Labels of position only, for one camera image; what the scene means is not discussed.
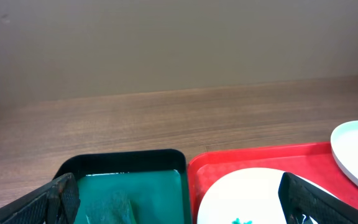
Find red plastic tray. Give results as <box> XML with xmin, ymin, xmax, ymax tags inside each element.
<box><xmin>187</xmin><ymin>142</ymin><xmax>358</xmax><ymax>223</ymax></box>

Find white plate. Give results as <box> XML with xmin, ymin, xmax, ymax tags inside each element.
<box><xmin>196</xmin><ymin>167</ymin><xmax>338</xmax><ymax>224</ymax></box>

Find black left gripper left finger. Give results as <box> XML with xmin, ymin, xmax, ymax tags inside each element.
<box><xmin>0</xmin><ymin>173</ymin><xmax>80</xmax><ymax>224</ymax></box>

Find dark green water tray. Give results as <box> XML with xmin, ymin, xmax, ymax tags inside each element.
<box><xmin>55</xmin><ymin>149</ymin><xmax>192</xmax><ymax>224</ymax></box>

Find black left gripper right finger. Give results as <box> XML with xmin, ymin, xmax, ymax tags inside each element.
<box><xmin>278</xmin><ymin>172</ymin><xmax>358</xmax><ymax>224</ymax></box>

